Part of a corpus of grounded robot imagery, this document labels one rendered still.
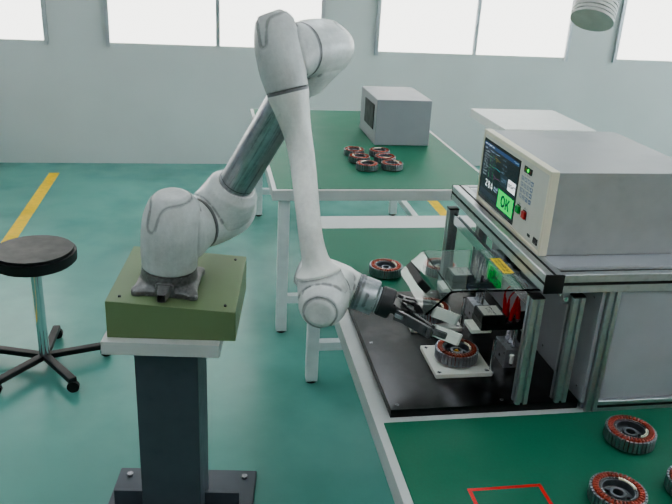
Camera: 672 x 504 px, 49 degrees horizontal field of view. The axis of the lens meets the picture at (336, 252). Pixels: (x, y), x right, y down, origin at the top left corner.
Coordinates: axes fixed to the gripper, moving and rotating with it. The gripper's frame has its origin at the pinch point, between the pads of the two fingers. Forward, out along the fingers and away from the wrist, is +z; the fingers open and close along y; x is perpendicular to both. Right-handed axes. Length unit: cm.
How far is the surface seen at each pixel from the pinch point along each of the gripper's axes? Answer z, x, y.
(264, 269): -75, -88, -238
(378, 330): -15.5, -16.3, -22.7
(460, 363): 5.5, -9.5, -3.6
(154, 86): -232, -41, -430
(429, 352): -1.7, -12.5, -11.0
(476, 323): 6.2, 0.2, -9.2
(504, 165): -1.2, 39.1, -22.6
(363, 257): -26, -14, -80
